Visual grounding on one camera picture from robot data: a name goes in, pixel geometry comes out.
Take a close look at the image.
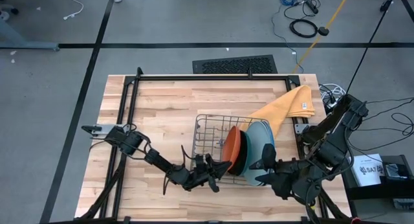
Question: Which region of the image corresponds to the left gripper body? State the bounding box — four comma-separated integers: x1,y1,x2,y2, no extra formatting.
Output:
176,154,213,191

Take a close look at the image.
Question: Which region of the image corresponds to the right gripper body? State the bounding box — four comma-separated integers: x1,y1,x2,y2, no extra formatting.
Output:
272,159,321,201

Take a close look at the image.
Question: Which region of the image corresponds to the large grey plate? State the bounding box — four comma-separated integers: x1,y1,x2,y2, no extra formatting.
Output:
243,121,273,187

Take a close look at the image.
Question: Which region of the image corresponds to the large blue plate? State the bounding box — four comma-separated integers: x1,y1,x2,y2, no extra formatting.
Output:
260,120,277,157

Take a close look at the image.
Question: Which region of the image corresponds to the small orange plate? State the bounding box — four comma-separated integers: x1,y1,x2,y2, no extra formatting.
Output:
221,125,242,173

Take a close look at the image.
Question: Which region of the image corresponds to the small black plate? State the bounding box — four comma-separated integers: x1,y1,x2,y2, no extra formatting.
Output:
231,130,249,177

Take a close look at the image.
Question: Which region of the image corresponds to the grey wire dish rack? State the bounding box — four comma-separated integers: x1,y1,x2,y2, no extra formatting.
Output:
191,113,276,186

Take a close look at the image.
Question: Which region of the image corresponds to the orange folded towel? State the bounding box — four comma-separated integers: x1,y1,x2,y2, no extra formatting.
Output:
239,84,316,139

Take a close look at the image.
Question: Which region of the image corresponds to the white printed box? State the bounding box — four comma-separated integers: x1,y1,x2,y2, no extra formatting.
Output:
351,153,386,188

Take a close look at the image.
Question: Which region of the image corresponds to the white power strip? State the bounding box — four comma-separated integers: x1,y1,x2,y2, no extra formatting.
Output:
325,96,339,110

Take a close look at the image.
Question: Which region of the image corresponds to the black floor vent grate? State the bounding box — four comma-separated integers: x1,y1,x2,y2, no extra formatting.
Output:
191,54,278,74

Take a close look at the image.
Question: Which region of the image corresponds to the black electronics box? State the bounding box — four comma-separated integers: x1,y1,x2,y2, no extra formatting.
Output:
347,154,414,201

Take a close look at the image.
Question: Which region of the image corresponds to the grey keyboard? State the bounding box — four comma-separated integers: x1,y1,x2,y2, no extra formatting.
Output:
393,197,414,210

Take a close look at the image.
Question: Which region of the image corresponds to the black power strip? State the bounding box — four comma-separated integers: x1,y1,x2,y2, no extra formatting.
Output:
303,0,320,14

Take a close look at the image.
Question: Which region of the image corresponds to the black office chair base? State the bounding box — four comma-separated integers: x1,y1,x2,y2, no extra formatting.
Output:
0,3,19,22

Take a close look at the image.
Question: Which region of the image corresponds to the silver mounting bracket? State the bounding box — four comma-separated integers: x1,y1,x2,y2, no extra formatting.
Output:
91,124,125,135
294,123,311,134

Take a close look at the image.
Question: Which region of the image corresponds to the white coiled cable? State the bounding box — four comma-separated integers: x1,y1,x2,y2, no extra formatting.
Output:
318,83,347,102

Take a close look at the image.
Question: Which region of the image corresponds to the black floor cable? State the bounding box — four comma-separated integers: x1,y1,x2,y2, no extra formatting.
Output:
351,97,414,152

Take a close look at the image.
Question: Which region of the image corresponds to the black coiled cable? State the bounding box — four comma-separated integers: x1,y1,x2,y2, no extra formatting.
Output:
289,18,319,39

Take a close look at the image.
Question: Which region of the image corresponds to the black hanging cable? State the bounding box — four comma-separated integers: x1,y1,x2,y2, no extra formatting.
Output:
344,0,398,97

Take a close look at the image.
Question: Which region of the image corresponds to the yellow hanging cable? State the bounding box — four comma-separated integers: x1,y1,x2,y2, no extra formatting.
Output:
292,0,353,73

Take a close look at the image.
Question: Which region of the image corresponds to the white floor cable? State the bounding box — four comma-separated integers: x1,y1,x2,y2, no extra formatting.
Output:
61,0,85,21

